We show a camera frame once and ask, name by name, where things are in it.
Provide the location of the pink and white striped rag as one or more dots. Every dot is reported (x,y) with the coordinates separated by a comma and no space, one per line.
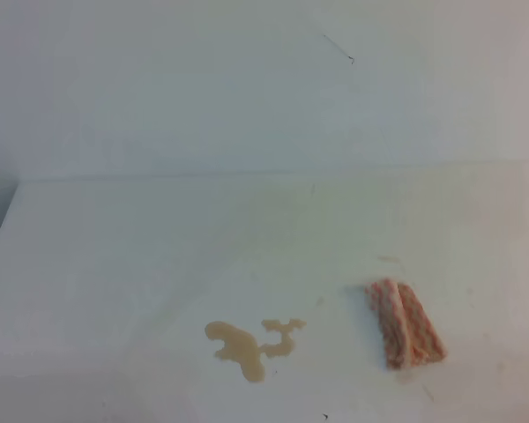
(410,338)

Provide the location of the light brown coffee spill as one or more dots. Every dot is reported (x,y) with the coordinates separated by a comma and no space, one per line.
(241,347)

